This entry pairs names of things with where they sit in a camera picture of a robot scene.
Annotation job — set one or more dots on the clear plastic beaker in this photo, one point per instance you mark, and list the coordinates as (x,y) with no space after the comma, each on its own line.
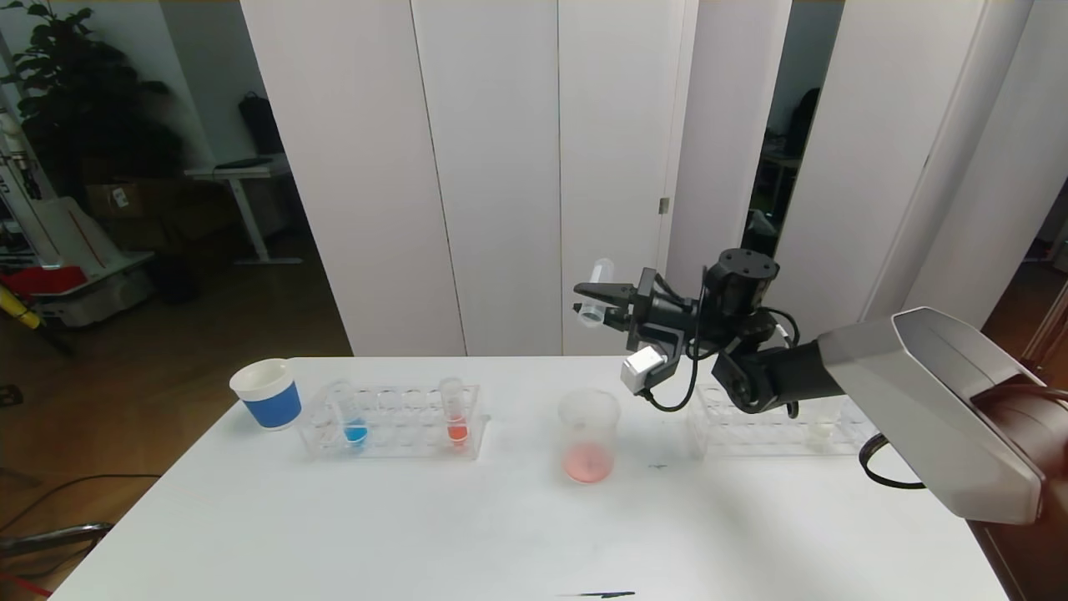
(588,463)

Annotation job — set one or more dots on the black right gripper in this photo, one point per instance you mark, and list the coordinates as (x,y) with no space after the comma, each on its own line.
(643,305)

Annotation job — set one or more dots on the red pigment test tube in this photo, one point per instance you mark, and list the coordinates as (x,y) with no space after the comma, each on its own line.
(602,271)
(457,431)

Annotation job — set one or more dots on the white machine base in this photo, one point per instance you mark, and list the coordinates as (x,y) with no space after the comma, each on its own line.
(75,238)

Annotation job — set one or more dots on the dark green potted plant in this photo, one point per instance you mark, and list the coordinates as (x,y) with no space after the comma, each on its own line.
(83,100)

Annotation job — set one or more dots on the brown cardboard box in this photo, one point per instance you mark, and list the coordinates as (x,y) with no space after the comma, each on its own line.
(138,204)

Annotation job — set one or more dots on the grey metal floor bar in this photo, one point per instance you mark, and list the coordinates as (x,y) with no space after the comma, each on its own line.
(58,539)

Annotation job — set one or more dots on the blue sleeved white paper cup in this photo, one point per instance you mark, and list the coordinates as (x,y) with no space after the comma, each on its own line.
(275,409)

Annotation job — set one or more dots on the clear acrylic test tube rack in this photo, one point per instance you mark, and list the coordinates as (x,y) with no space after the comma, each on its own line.
(400,436)
(776,436)

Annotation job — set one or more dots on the white folding partition screen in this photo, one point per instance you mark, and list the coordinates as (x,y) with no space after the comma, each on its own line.
(501,167)
(868,167)

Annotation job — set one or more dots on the black bag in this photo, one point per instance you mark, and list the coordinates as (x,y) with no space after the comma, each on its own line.
(263,129)

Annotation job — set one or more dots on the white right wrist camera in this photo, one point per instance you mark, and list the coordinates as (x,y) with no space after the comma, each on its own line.
(642,371)

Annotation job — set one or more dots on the yellow tool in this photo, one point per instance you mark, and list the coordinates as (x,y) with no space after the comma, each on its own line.
(21,313)

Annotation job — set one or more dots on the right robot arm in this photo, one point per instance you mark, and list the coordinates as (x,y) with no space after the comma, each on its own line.
(918,392)

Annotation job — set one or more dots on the white office desk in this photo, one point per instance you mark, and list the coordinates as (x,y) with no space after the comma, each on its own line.
(242,175)

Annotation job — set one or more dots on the pale yellow pigment test tube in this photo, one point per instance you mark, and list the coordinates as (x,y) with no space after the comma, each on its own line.
(822,434)

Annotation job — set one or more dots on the blue pigment test tube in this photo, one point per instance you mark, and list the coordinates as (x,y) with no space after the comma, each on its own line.
(356,434)

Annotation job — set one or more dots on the white upright machine column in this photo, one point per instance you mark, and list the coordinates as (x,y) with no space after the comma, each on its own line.
(12,142)

